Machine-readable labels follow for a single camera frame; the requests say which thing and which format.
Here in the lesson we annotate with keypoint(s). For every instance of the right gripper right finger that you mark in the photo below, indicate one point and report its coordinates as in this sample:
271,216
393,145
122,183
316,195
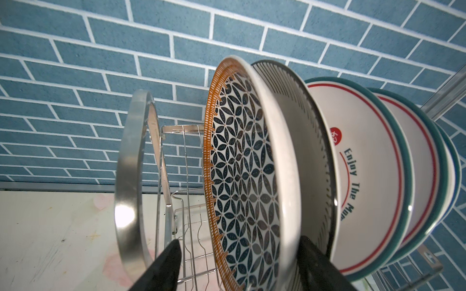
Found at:
316,271

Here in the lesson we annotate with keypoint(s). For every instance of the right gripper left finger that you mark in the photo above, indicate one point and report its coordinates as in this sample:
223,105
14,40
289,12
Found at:
162,275

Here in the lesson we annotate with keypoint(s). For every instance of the orange rimmed floral pattern plate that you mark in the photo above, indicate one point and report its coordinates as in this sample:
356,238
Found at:
251,181

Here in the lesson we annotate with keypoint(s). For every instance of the green rimmed red text plate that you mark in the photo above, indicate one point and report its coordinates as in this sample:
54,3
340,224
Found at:
377,183

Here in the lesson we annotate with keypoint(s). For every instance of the white plate black striped rim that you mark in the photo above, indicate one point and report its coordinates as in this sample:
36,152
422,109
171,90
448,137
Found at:
314,153

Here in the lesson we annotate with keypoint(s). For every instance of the blue rimmed white plate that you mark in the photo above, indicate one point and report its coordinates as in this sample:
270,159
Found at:
455,175

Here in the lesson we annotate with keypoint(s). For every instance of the right corner aluminium post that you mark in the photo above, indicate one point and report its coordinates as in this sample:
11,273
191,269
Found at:
449,94

